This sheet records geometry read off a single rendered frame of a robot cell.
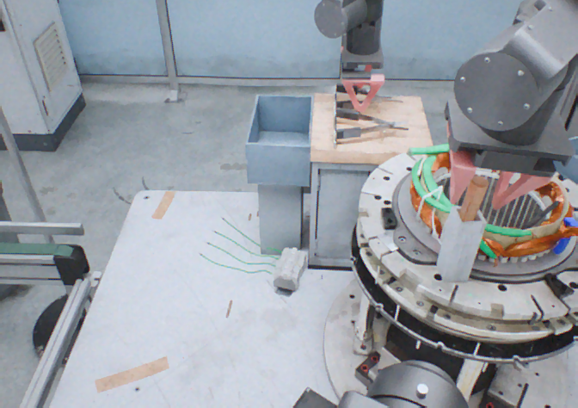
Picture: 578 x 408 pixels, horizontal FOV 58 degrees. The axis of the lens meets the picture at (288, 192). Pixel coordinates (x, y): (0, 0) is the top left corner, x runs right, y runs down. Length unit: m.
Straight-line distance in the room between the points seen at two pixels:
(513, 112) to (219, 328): 0.69
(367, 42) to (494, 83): 0.52
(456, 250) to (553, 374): 0.43
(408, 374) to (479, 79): 0.24
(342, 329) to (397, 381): 0.74
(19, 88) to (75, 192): 0.56
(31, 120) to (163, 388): 2.14
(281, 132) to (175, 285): 0.36
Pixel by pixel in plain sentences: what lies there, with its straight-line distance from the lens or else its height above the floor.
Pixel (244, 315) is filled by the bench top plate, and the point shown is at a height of 0.78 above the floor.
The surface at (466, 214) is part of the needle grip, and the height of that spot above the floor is 1.19.
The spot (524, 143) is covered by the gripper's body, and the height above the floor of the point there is 1.30.
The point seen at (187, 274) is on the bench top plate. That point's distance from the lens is 1.04.
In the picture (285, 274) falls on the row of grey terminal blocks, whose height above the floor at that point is 0.82.
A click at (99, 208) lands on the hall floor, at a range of 2.50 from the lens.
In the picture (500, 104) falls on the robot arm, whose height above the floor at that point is 1.37.
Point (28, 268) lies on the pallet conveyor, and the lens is 1.24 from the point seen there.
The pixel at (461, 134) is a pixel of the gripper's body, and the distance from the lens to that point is 0.47.
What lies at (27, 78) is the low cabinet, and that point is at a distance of 2.76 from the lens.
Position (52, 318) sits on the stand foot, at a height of 0.02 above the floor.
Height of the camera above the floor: 1.54
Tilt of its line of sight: 39 degrees down
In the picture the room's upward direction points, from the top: straight up
